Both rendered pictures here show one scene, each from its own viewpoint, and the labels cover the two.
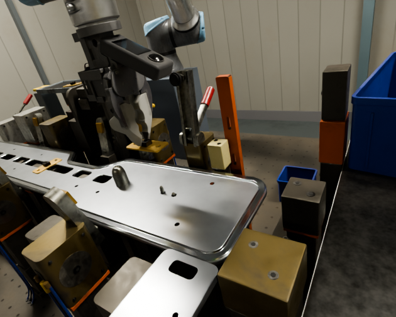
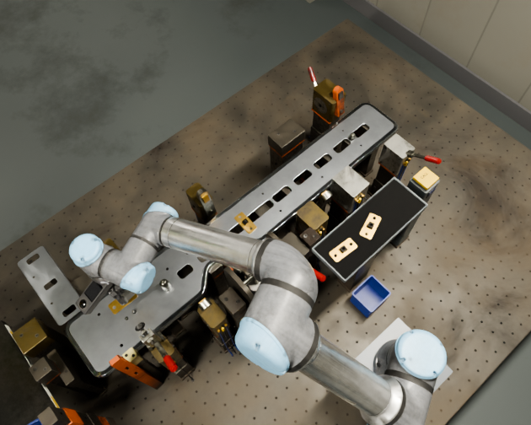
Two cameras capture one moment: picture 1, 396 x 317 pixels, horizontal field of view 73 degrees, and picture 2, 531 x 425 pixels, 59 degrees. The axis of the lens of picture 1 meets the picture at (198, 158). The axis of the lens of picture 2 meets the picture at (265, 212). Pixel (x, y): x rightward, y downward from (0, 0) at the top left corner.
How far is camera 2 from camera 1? 1.54 m
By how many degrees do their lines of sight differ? 72
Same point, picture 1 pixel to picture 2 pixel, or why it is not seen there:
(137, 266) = not seen: hidden behind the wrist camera
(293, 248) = (24, 348)
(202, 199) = (109, 334)
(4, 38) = not seen: outside the picture
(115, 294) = (83, 281)
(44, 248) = not seen: hidden behind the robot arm
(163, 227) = (101, 307)
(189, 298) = (54, 309)
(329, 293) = (13, 354)
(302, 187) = (40, 368)
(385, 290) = (3, 373)
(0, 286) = (227, 201)
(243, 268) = (29, 326)
